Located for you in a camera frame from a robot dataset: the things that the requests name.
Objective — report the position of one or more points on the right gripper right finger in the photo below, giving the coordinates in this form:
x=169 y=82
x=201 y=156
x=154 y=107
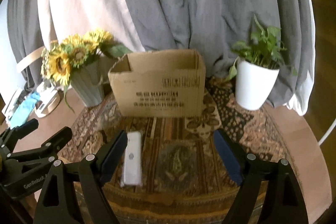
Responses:
x=284 y=202

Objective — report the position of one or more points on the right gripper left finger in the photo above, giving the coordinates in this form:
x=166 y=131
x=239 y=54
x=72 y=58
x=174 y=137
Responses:
x=57 y=202

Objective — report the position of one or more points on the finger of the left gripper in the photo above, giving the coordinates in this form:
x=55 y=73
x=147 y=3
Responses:
x=47 y=151
x=10 y=136

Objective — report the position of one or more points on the white remote control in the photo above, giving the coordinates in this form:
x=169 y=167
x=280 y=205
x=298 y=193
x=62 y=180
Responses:
x=132 y=169

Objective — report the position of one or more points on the blue cloth bundle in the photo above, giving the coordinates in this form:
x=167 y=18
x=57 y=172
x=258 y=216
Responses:
x=24 y=110

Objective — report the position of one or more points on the grey-green ribbed vase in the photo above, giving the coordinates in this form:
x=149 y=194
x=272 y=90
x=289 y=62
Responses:
x=87 y=82

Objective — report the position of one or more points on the sunflower bouquet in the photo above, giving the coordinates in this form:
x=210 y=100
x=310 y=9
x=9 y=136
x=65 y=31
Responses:
x=76 y=51

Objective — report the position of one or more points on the white curved floor lamp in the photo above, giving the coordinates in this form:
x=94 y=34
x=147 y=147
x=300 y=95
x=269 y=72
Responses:
x=327 y=133

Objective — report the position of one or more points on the patterned oriental rug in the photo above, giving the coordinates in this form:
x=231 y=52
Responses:
x=183 y=177

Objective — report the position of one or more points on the open cardboard box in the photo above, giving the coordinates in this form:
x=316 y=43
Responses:
x=169 y=83

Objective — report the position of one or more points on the white pot green plant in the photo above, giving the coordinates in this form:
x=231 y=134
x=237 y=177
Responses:
x=257 y=66

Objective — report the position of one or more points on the grey curtain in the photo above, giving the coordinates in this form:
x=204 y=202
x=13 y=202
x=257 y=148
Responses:
x=209 y=26

